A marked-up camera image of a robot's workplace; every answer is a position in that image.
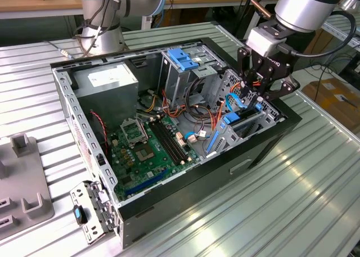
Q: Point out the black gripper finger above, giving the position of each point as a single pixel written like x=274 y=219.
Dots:
x=284 y=88
x=243 y=63

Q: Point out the hard disk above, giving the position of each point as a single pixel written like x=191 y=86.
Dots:
x=233 y=118

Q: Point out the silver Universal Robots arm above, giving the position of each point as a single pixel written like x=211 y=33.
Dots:
x=303 y=9

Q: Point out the grey perforated disk bay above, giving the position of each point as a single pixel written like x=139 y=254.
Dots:
x=229 y=134

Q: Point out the black stand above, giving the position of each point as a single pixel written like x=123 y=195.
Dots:
x=246 y=20

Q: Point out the cardboard box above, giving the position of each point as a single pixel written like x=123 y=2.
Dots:
x=332 y=105

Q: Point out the blue plastic drive latch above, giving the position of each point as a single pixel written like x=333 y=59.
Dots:
x=180 y=58

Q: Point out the grey metal drive cage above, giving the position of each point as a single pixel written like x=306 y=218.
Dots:
x=177 y=82

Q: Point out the black RAM slot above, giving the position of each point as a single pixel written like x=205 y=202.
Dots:
x=164 y=144
x=173 y=141

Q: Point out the black open PC case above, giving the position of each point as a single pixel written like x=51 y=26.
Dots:
x=197 y=189

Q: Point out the grey power supply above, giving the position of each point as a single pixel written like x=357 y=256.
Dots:
x=112 y=99

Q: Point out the green motherboard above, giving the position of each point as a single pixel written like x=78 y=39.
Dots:
x=140 y=170

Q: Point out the blue expansion slot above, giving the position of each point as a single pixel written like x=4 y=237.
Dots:
x=146 y=182

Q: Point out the black blue latch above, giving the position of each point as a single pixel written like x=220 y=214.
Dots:
x=80 y=214

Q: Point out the grey parts rack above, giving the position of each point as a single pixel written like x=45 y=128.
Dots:
x=22 y=178

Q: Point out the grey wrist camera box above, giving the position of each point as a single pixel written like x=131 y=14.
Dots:
x=261 y=42

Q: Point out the silver slot cover bracket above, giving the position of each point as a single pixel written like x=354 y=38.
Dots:
x=84 y=188

